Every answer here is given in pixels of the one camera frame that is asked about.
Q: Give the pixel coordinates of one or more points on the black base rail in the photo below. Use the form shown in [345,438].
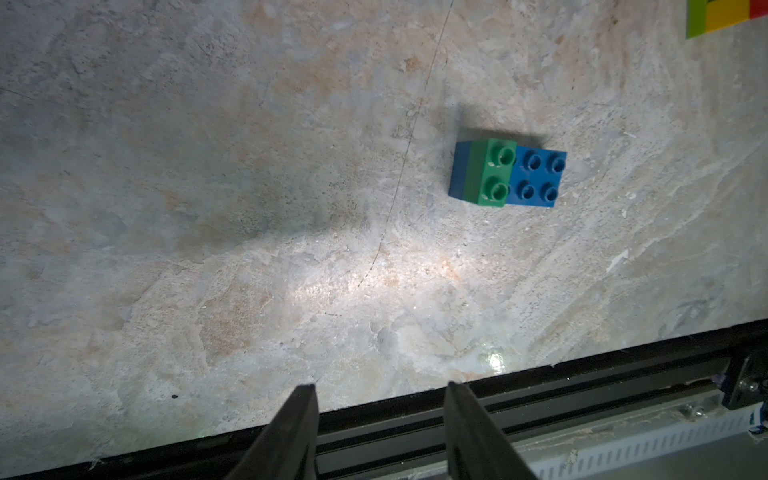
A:
[542,412]

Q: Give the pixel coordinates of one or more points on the small yellow lego brick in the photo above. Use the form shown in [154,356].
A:
[720,14]

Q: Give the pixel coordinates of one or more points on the red lego brick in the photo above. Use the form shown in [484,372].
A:
[758,9]

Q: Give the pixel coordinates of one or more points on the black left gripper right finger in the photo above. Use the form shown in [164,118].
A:
[476,449]

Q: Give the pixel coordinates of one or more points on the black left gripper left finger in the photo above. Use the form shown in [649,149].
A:
[286,448]

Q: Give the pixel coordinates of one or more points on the white slotted cable duct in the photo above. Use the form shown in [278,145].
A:
[607,455]

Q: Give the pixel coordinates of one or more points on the small dark green lego brick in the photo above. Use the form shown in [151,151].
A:
[489,169]

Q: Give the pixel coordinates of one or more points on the blue lego brick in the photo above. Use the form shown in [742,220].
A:
[535,178]

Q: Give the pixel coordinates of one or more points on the lime green lego brick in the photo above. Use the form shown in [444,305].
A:
[696,18]

